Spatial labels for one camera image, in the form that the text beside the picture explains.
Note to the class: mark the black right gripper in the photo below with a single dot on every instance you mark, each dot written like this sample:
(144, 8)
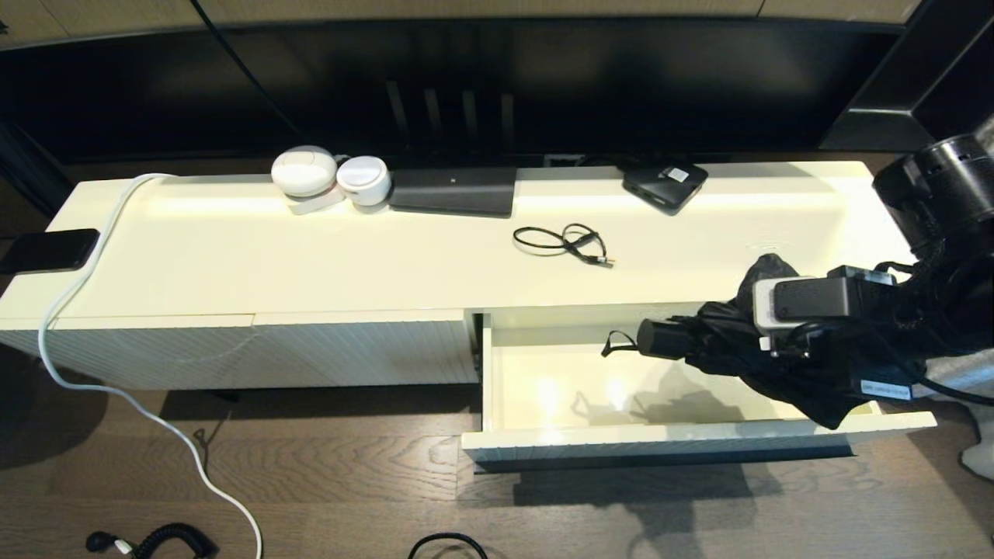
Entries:
(885, 326)

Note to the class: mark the black umbrella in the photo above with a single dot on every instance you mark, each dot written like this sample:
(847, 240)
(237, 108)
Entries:
(730, 353)

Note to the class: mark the white ribbed drawer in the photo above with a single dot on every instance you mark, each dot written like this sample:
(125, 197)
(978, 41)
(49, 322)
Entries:
(559, 388)

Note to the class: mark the white TV cabinet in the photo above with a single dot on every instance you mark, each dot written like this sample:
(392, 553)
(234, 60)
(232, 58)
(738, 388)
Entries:
(311, 264)

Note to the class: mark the grey curtain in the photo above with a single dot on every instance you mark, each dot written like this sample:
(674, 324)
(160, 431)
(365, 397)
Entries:
(955, 371)

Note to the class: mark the small black box white label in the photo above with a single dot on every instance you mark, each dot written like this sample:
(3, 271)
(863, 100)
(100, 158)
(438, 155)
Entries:
(660, 192)

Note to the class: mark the white rounded object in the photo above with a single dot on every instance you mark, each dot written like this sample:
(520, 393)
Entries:
(980, 462)

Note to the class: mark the black shelf unit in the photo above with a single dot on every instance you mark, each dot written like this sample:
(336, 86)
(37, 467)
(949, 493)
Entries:
(932, 78)

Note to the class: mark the black television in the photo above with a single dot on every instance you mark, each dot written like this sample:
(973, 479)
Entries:
(621, 78)

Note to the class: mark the flat black rectangular box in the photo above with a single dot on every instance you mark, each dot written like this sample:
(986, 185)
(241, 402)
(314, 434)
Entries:
(453, 192)

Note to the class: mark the small white round device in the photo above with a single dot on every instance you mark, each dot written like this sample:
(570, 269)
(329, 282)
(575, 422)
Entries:
(363, 178)

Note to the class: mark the large white round device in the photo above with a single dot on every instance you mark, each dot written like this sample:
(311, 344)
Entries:
(304, 171)

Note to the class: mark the black phone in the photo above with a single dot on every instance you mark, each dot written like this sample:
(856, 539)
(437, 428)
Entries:
(46, 250)

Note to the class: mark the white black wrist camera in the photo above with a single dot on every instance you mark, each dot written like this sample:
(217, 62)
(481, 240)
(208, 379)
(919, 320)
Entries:
(808, 303)

